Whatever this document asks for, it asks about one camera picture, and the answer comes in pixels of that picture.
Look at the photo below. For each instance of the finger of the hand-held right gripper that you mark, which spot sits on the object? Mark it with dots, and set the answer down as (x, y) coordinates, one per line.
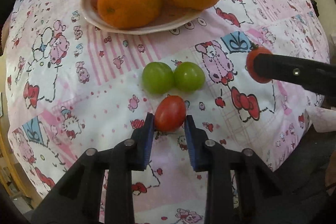
(288, 70)

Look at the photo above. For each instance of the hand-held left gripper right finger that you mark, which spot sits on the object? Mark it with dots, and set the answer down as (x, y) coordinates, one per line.
(193, 142)

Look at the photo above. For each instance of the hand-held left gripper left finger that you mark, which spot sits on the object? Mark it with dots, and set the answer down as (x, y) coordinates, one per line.
(147, 142)

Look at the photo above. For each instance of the red cherry tomato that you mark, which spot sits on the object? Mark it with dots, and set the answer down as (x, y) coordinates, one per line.
(250, 58)
(170, 113)

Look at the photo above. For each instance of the pink dotted plate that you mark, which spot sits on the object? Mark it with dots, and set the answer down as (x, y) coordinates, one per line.
(157, 26)

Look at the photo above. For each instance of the green cherry tomato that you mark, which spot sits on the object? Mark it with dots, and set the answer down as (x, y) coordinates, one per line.
(189, 76)
(158, 77)

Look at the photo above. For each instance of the pink printed blanket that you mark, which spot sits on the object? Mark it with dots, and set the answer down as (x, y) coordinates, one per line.
(92, 82)

